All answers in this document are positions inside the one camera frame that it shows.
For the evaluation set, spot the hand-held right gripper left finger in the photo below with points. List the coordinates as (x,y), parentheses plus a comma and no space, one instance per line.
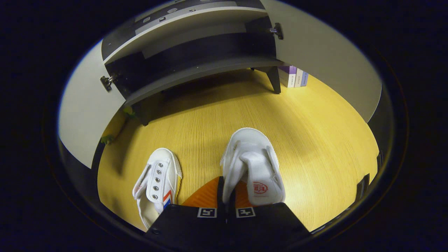
(189,220)

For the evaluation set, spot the blue book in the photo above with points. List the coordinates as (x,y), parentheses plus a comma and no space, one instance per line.
(305,78)

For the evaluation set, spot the metal door hinge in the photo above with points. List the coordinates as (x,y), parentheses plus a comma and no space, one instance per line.
(106,82)
(278,30)

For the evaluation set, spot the white shoe cabinet door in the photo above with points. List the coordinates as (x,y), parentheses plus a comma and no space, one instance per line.
(325,59)
(87,119)

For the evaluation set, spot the purple book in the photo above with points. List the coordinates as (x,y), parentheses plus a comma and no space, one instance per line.
(287,75)

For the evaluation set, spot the green toy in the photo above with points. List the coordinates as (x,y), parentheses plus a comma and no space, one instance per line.
(128,112)

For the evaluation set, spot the white canvas shoe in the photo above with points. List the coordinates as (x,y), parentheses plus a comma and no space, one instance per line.
(252,157)
(159,175)

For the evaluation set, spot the white book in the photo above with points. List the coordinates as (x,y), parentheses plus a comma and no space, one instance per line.
(298,77)

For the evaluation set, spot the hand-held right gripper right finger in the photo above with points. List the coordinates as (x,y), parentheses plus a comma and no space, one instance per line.
(266,220)

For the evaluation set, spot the white shoe cabinet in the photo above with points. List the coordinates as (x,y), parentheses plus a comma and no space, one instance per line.
(196,73)

